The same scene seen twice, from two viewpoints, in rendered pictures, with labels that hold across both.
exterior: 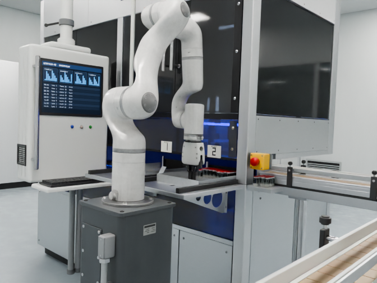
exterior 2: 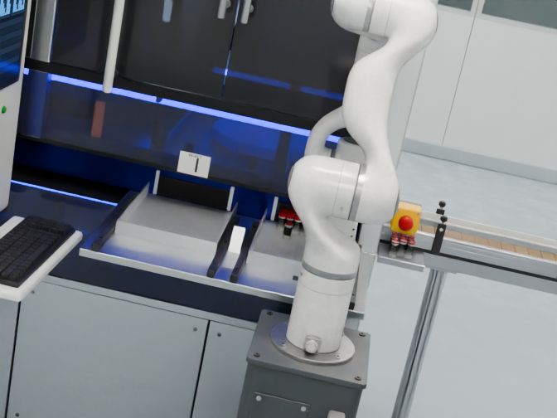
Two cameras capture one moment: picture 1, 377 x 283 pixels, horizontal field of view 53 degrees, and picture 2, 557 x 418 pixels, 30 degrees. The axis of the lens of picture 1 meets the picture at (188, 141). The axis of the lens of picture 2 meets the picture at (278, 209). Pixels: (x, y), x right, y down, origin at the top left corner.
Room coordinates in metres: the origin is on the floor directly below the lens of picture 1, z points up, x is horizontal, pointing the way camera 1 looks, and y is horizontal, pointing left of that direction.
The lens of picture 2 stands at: (-0.14, 1.64, 1.87)
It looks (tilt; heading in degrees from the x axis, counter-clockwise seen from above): 19 degrees down; 320
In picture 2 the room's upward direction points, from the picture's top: 12 degrees clockwise
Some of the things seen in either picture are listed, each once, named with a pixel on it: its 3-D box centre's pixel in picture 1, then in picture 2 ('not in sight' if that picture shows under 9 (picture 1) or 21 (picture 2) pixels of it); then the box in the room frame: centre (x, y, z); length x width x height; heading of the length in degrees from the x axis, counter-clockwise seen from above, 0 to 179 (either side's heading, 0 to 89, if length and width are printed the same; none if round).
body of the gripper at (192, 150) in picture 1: (192, 151); (337, 221); (1.63, -0.02, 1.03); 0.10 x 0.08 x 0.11; 47
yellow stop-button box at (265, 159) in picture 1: (260, 161); (405, 217); (1.71, -0.33, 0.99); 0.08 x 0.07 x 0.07; 137
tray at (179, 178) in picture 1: (201, 177); (304, 245); (1.79, -0.07, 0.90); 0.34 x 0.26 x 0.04; 137
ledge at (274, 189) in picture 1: (267, 187); (400, 255); (1.73, -0.37, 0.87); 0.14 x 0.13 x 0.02; 137
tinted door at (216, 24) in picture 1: (206, 54); (324, 6); (1.92, -0.08, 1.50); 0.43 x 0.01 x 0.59; 47
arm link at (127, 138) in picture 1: (124, 118); (326, 213); (1.40, 0.24, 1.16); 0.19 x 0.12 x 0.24; 48
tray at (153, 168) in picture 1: (153, 169); (180, 216); (2.02, 0.18, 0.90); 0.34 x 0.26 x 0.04; 137
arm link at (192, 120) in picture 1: (193, 118); (348, 166); (1.64, -0.02, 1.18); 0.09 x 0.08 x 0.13; 48
